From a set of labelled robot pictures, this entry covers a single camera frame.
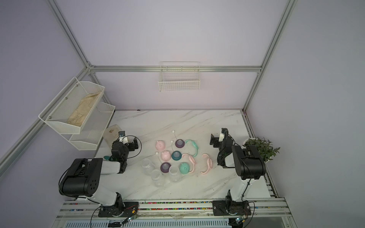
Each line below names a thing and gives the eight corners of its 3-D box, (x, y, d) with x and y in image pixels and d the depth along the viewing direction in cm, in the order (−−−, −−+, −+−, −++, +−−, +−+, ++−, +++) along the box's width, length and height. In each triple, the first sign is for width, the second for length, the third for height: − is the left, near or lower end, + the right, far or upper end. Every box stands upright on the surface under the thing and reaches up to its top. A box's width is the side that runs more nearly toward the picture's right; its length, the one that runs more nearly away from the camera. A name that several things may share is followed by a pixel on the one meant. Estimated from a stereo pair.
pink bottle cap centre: (161, 161, 93) (160, 158, 90) (162, 153, 97) (161, 150, 93) (170, 161, 93) (170, 158, 90) (171, 153, 97) (170, 150, 93)
